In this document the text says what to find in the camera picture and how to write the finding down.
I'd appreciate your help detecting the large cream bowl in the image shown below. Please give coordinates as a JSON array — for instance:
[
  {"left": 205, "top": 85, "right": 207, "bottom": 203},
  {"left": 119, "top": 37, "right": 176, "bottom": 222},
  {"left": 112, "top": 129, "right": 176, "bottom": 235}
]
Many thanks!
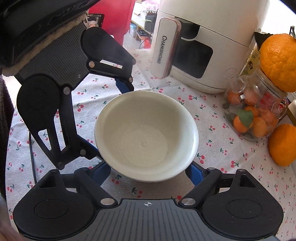
[{"left": 94, "top": 90, "right": 199, "bottom": 182}]

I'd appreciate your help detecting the cherry print tablecloth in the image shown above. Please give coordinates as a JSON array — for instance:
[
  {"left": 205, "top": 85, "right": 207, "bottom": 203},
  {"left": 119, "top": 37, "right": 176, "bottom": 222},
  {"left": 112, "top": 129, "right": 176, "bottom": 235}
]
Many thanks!
[{"left": 6, "top": 49, "right": 295, "bottom": 240}]

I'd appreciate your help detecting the large orange on table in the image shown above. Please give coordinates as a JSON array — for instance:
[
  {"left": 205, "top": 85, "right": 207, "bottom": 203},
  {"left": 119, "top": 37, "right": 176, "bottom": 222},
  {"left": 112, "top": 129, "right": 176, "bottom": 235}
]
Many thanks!
[{"left": 268, "top": 124, "right": 296, "bottom": 167}]

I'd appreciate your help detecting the glass jar of tangerines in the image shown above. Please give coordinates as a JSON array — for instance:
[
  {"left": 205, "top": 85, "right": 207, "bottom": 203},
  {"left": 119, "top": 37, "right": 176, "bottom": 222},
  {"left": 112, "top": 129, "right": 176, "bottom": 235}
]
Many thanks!
[{"left": 222, "top": 68, "right": 288, "bottom": 141}]

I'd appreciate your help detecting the white Changhong air fryer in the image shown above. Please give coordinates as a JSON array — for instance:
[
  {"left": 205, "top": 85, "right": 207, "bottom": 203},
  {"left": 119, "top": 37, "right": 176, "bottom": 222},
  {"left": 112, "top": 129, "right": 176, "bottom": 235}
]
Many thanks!
[{"left": 151, "top": 0, "right": 269, "bottom": 94}]

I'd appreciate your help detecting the yellow printed box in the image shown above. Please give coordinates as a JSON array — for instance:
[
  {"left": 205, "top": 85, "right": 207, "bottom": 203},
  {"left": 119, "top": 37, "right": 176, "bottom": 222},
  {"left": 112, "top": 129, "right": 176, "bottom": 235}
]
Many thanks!
[{"left": 240, "top": 44, "right": 260, "bottom": 75}]

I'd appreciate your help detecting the large orange on jar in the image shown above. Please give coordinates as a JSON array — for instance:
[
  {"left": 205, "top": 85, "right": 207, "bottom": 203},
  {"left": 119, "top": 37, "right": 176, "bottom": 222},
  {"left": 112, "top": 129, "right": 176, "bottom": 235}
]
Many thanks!
[{"left": 254, "top": 32, "right": 296, "bottom": 92}]

